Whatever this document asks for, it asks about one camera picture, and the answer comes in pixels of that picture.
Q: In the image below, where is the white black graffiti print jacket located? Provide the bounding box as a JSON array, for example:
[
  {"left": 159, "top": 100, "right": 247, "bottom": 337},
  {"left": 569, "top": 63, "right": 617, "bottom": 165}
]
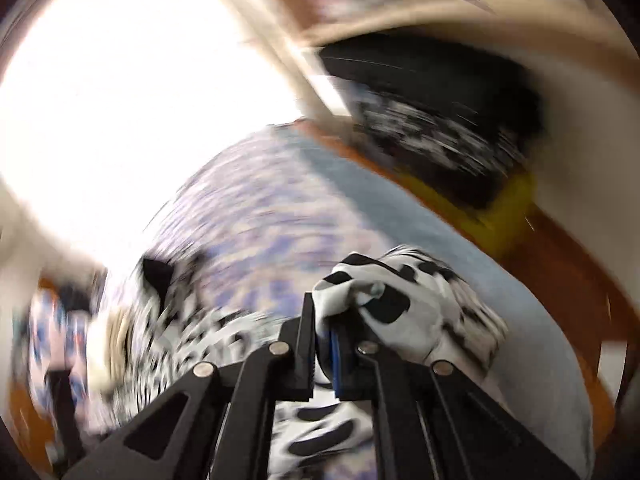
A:
[{"left": 86, "top": 245, "right": 509, "bottom": 479}]

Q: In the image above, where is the folded cream sweater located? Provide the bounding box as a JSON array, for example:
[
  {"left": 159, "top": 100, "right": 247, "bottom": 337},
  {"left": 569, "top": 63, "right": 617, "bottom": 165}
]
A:
[{"left": 86, "top": 307, "right": 134, "bottom": 394}]

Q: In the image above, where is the blue flower print pillow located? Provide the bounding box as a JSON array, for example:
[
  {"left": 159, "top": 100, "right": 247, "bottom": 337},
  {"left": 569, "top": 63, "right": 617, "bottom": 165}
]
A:
[{"left": 28, "top": 288, "right": 89, "bottom": 418}]

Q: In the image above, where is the purple cat print blanket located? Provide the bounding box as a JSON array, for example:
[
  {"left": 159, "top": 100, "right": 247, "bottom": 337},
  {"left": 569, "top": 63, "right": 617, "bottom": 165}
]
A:
[{"left": 146, "top": 127, "right": 393, "bottom": 318}]

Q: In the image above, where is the black white patterned garment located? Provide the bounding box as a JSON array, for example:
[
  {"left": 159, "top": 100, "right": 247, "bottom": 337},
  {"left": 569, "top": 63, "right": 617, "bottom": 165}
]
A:
[{"left": 319, "top": 32, "right": 542, "bottom": 209}]

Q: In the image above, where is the wooden shelf unit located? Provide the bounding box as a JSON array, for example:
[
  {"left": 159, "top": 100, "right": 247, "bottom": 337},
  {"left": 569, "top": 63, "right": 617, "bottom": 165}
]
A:
[{"left": 199, "top": 0, "right": 640, "bottom": 126}]

